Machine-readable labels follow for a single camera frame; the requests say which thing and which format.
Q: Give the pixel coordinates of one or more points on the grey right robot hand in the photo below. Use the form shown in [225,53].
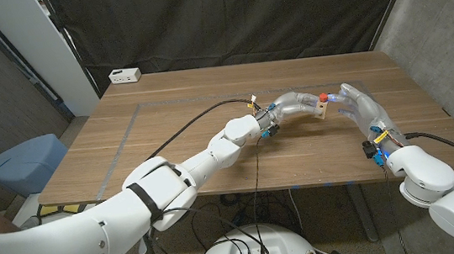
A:
[371,112]

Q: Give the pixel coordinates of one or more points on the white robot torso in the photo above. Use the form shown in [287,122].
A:
[277,244]

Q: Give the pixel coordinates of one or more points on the grey table leg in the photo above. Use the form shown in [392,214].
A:
[363,214]

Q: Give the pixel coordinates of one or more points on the white table leg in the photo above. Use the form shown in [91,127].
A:
[143,246]

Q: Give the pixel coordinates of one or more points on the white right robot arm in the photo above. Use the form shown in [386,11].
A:
[450,200]

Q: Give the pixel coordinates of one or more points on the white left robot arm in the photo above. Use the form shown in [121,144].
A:
[115,227]

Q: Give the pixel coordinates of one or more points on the blue padded stool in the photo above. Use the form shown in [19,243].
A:
[28,162]

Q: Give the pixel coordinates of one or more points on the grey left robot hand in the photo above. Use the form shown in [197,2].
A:
[290,104]

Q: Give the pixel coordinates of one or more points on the red screw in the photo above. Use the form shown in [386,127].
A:
[323,97]

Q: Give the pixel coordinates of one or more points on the small wooden block with holes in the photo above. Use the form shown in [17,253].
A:
[321,109]

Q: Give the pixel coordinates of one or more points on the black curtain backdrop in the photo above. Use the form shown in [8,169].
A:
[232,16]

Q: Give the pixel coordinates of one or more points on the white power strip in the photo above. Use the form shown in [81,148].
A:
[124,75]

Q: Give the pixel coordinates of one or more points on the white cabinet panel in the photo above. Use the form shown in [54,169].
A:
[41,49]

